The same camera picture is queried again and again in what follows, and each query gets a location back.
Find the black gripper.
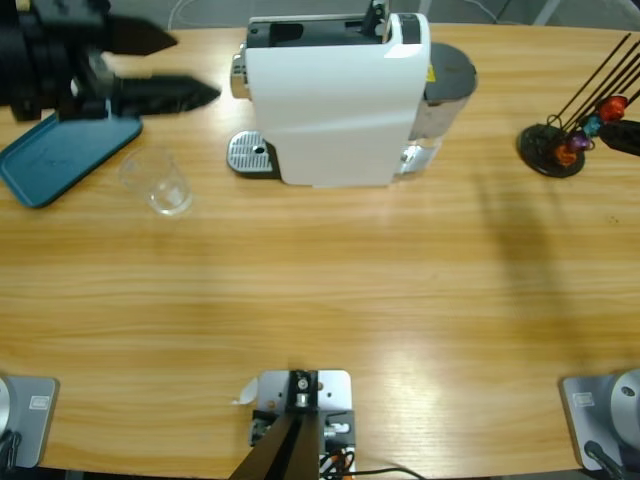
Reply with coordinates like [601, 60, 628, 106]
[0, 0, 224, 122]

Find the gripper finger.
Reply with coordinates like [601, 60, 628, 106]
[597, 118, 640, 158]

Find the red coffee capsule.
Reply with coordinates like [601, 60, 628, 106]
[598, 93, 630, 124]

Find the clear glass cup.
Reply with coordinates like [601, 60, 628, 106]
[118, 144, 195, 218]

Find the grey coffee machine lever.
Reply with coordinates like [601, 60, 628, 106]
[360, 0, 392, 42]

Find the orange coffee capsule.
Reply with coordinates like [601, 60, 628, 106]
[553, 143, 579, 169]

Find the white capsule coffee machine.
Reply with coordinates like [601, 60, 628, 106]
[230, 12, 432, 190]

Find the black capsule holder with rods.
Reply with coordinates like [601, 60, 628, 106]
[517, 32, 640, 179]

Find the chrome drip tray grate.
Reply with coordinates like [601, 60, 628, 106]
[227, 129, 281, 180]

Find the teal rectangular tray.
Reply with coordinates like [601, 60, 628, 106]
[0, 110, 145, 210]

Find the grey metal leg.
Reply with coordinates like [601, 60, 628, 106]
[529, 0, 564, 26]

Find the clear water tank grey lid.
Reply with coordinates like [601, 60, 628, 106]
[399, 42, 479, 176]

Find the white paper tab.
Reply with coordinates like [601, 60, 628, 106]
[229, 377, 260, 406]

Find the white floor cable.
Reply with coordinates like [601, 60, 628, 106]
[167, 0, 236, 29]

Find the arm grey base plate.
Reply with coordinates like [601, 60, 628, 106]
[558, 368, 640, 472]
[0, 374, 60, 469]

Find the black base cable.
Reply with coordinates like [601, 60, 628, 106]
[582, 439, 629, 480]
[0, 429, 24, 471]

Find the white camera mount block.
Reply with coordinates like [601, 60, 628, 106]
[249, 368, 357, 474]

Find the dark camera mount post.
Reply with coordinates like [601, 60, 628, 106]
[229, 369, 321, 480]

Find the black mount cable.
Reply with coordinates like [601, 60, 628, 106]
[349, 466, 431, 480]

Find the orange cable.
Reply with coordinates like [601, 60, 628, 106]
[319, 447, 354, 474]

